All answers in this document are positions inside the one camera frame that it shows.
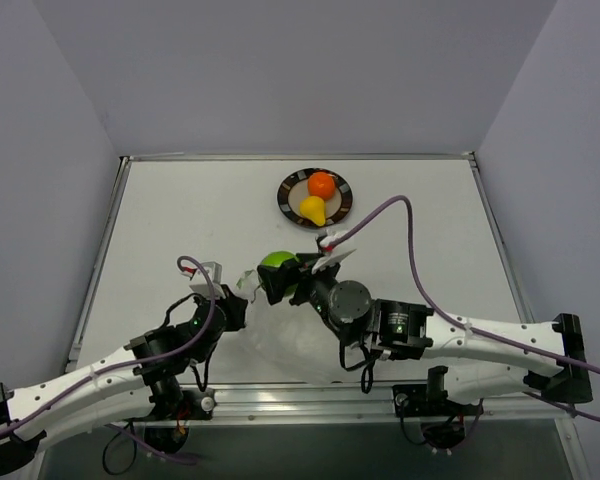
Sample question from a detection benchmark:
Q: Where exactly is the clear printed plastic bag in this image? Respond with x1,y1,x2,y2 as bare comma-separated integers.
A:
236,269,353,385

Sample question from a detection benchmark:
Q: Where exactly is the green fake fruit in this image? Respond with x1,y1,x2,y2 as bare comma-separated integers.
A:
257,251,300,304

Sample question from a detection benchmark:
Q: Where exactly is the yellow fake lemon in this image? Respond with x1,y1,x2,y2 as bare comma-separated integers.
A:
299,195,326,227

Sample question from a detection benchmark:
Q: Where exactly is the orange fake persimmon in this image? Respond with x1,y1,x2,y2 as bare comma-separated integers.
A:
307,171,336,200

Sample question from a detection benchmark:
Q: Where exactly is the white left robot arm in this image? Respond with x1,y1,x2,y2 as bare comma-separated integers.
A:
0,284,249,477

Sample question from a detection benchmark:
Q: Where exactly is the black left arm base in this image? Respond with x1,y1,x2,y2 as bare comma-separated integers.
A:
102,372,216,474

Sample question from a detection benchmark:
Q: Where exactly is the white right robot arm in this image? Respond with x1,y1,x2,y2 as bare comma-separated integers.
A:
257,252,593,405

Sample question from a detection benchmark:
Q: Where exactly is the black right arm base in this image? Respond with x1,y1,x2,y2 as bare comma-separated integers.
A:
392,366,484,455

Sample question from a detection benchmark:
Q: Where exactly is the brown rimmed ceramic plate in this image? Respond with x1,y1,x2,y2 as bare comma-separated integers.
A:
276,168,354,229

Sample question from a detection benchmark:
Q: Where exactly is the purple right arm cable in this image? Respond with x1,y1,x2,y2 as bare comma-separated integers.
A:
322,194,600,426

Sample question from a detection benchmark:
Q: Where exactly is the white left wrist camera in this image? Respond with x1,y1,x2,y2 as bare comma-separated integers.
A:
178,260,226,300

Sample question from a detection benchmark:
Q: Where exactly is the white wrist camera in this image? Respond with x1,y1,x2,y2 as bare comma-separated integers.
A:
311,229,356,274
178,260,226,300

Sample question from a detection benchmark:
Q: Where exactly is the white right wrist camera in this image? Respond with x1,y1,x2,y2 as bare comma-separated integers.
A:
311,229,356,274

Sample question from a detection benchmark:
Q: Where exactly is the aluminium front rail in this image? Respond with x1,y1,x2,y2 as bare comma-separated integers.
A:
145,382,571,428

